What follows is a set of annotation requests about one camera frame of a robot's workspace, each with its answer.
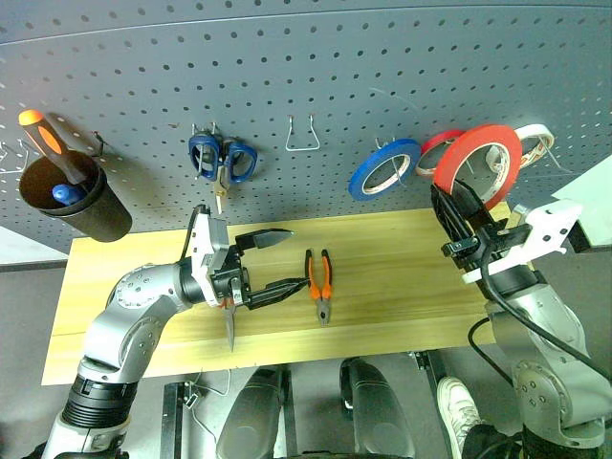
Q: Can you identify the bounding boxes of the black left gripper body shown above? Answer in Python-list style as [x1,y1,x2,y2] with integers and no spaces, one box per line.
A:
[209,244,252,310]

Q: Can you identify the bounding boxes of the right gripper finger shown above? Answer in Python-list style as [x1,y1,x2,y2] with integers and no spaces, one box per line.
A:
[431,184,474,245]
[452,180,493,230]

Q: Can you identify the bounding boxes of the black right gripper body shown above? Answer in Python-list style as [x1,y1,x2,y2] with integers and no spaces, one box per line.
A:
[442,224,532,273]

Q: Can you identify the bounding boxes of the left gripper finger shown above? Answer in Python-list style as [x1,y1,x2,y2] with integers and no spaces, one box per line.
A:
[233,228,294,262]
[246,276,310,312]

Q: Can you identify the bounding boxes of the red clear handled screwdriver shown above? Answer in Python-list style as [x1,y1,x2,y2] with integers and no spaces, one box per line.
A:
[219,294,238,354]

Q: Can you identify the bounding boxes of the large red tape roll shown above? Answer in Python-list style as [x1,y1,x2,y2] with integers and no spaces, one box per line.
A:
[433,123,523,211]

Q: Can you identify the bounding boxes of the small red tape roll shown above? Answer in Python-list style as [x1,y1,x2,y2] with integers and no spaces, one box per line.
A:
[414,129,468,179]

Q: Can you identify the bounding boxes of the blue tape roll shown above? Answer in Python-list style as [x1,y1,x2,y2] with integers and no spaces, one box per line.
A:
[347,138,423,202]

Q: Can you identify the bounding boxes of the white tape roll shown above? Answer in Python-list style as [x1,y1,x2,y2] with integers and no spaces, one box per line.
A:
[485,123,557,205]

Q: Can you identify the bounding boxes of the grey perforated pegboard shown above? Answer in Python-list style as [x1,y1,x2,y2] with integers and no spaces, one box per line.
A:
[0,0,612,267]

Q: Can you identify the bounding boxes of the dark rounded shape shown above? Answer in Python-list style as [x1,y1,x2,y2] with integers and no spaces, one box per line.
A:
[214,365,288,459]
[339,357,416,459]

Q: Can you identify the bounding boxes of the black cup holder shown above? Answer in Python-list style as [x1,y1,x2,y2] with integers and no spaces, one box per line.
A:
[17,150,134,244]

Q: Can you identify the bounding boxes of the white shoe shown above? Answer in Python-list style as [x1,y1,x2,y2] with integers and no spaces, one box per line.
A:
[437,376,484,459]

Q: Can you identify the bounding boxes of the black trouser leg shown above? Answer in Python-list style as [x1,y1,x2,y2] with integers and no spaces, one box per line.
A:
[461,423,525,459]

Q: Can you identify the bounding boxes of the orange and black screwdriver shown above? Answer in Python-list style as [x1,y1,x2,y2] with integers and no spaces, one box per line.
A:
[17,109,90,188]

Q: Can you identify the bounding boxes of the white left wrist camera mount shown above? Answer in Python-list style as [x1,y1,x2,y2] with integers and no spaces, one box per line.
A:
[189,209,231,308]

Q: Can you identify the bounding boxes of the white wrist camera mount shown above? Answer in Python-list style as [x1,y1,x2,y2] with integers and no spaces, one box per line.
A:
[461,199,584,283]
[189,209,231,308]

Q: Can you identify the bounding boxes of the orange handled pliers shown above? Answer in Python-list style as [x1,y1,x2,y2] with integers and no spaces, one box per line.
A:
[304,248,336,328]

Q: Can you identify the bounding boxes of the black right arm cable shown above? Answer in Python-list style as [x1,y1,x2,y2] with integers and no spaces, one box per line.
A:
[467,248,612,386]

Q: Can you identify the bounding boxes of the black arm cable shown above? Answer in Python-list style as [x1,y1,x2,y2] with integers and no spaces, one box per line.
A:
[177,204,211,264]
[467,248,612,386]

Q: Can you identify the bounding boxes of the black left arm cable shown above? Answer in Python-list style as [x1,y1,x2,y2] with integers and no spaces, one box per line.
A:
[177,204,211,264]

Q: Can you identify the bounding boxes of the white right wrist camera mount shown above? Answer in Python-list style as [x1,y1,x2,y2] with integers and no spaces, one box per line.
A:
[461,199,584,283]

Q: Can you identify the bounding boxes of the blue handled scissors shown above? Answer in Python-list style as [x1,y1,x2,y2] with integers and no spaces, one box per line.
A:
[187,131,261,215]

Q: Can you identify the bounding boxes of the empty wire pegboard hook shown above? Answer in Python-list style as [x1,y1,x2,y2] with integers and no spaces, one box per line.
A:
[285,113,322,152]

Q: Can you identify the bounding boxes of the blue tool handle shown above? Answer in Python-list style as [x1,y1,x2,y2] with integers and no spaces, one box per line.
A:
[51,184,88,207]

